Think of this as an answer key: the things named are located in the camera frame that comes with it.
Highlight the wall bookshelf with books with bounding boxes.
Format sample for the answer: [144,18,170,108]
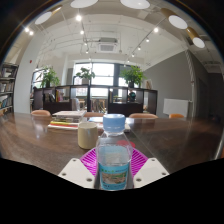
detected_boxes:
[0,62,20,116]

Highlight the clear blue-capped water bottle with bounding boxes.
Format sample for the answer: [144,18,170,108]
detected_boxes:
[95,113,134,191]

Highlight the ceiling lights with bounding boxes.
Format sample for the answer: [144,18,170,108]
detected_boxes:
[23,0,207,50]

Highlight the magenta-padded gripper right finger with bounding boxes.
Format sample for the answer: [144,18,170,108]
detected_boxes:
[129,148,170,189]

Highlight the stack of books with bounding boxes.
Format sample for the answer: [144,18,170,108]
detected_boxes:
[47,110,88,130]

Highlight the flat round red coaster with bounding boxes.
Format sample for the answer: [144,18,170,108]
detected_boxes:
[116,139,137,150]

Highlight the white ceiling air conditioner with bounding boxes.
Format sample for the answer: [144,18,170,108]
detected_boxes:
[97,37,119,54]

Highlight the beige paper cup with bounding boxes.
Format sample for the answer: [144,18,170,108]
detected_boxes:
[77,121,99,150]

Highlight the potted green plant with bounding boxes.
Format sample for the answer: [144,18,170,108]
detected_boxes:
[119,65,146,89]
[75,67,96,86]
[39,66,61,89]

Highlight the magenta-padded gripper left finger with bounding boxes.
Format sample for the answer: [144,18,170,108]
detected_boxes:
[57,148,99,190]

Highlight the large window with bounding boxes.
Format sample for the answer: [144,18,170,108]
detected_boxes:
[72,62,135,98]

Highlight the dark open shelf unit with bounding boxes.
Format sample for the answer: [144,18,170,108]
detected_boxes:
[32,84,159,116]

